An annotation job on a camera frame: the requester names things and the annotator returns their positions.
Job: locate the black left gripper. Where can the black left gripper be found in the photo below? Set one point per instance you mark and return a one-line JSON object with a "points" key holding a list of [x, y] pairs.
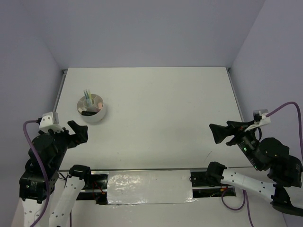
{"points": [[80, 135]]}

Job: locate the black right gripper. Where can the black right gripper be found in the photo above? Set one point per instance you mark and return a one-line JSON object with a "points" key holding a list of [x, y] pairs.
{"points": [[236, 128]]}

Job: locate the yellow clear pen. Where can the yellow clear pen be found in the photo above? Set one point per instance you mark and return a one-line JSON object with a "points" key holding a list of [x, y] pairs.
{"points": [[90, 97]]}

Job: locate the green clear pen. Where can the green clear pen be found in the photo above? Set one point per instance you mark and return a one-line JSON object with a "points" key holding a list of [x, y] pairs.
{"points": [[86, 96]]}

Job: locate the blue capped black highlighter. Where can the blue capped black highlighter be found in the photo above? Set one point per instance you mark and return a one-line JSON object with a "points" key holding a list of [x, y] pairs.
{"points": [[87, 113]]}

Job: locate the blue clear pen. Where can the blue clear pen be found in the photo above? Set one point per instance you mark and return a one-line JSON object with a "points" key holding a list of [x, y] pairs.
{"points": [[87, 93]]}

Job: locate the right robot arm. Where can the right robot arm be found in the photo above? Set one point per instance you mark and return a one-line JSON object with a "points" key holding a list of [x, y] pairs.
{"points": [[269, 154]]}

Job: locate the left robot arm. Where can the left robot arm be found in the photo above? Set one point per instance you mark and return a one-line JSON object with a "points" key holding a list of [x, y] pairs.
{"points": [[37, 184]]}

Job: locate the white round container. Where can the white round container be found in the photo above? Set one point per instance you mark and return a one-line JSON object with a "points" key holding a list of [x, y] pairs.
{"points": [[100, 113]]}

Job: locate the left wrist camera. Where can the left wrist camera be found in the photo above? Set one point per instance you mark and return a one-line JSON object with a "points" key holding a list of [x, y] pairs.
{"points": [[50, 121]]}

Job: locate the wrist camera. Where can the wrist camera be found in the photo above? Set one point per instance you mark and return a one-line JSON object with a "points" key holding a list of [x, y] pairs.
{"points": [[50, 121], [259, 119]]}

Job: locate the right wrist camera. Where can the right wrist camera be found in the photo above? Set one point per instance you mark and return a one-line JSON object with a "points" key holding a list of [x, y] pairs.
{"points": [[259, 119]]}

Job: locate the black mounting rail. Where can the black mounting rail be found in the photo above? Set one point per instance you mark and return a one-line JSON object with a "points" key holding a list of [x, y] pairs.
{"points": [[201, 188]]}

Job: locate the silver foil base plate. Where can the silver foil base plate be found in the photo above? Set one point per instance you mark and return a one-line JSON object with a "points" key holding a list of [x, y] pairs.
{"points": [[149, 187]]}

